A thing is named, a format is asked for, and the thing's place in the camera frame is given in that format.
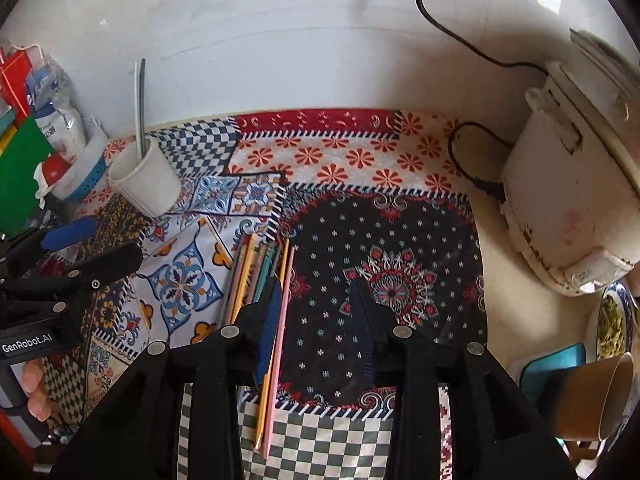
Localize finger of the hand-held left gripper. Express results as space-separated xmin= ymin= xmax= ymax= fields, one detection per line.
xmin=0 ymin=242 xmax=145 ymax=312
xmin=0 ymin=217 xmax=97 ymax=277

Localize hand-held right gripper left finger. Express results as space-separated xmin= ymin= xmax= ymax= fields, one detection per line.
xmin=50 ymin=275 xmax=284 ymax=480

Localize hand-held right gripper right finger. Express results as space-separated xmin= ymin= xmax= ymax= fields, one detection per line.
xmin=347 ymin=277 xmax=577 ymax=480

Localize bundle of coloured chopsticks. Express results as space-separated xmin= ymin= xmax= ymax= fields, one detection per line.
xmin=217 ymin=232 xmax=297 ymax=460

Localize white paper cup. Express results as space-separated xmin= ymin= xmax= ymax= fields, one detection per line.
xmin=107 ymin=137 xmax=183 ymax=219

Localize person's left hand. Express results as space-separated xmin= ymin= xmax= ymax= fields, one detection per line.
xmin=22 ymin=359 xmax=52 ymax=422

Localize white tub with blue band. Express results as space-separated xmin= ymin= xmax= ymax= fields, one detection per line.
xmin=50 ymin=115 xmax=111 ymax=201

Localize red and white packet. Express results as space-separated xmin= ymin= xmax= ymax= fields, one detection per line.
xmin=34 ymin=154 xmax=76 ymax=197

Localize green box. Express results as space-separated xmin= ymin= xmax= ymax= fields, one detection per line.
xmin=0 ymin=110 xmax=59 ymax=239

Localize patterned patchwork tablecloth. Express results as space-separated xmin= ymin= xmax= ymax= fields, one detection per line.
xmin=40 ymin=107 xmax=489 ymax=480

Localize clear plastic bag of packets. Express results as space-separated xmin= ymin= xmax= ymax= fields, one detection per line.
xmin=25 ymin=54 xmax=89 ymax=162

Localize red box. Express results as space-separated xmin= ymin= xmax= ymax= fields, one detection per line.
xmin=0 ymin=49 xmax=34 ymax=117

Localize teal flat box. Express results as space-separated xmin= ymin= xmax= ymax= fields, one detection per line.
xmin=519 ymin=342 xmax=587 ymax=402

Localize brown paper cup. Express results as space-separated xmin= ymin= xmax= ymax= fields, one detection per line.
xmin=544 ymin=352 xmax=636 ymax=444

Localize blue-rimmed plate with food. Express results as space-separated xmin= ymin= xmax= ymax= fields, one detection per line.
xmin=595 ymin=280 xmax=639 ymax=366

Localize white rice cooker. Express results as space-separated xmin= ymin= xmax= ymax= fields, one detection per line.
xmin=500 ymin=27 xmax=640 ymax=297

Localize black power cable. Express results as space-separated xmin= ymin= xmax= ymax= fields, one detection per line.
xmin=403 ymin=0 xmax=547 ymax=197

